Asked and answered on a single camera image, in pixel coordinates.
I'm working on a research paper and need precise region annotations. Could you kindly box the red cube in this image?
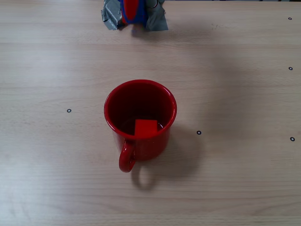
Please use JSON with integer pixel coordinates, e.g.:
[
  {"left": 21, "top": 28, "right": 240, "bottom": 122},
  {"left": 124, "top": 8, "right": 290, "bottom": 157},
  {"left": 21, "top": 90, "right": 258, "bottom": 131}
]
[{"left": 134, "top": 119, "right": 158, "bottom": 138}]

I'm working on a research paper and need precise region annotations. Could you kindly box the red enamel mug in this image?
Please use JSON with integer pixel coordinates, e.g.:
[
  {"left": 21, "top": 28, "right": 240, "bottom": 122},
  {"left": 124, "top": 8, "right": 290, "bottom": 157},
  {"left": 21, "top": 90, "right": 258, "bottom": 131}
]
[{"left": 103, "top": 79, "right": 177, "bottom": 173}]

